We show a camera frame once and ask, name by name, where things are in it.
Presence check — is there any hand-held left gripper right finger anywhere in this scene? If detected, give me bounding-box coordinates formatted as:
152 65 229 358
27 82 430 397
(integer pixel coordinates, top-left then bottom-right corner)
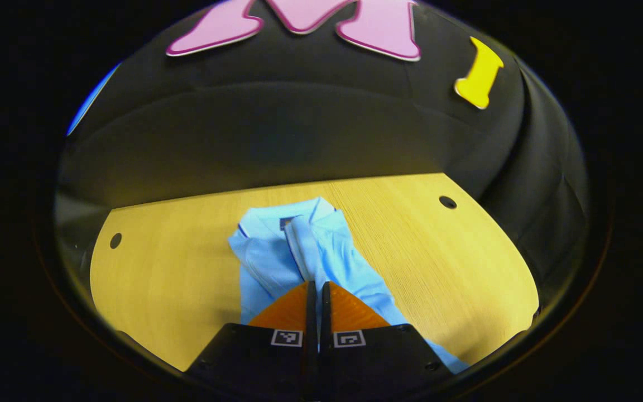
319 281 456 402

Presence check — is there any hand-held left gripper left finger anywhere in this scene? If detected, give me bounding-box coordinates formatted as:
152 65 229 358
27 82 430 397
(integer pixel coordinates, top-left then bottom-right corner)
186 281 318 402

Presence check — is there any light blue T-shirt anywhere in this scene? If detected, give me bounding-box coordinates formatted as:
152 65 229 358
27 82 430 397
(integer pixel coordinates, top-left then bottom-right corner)
228 196 470 375

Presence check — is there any black backdrop cloth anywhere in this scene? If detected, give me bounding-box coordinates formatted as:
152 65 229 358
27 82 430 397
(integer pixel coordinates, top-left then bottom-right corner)
54 0 590 324

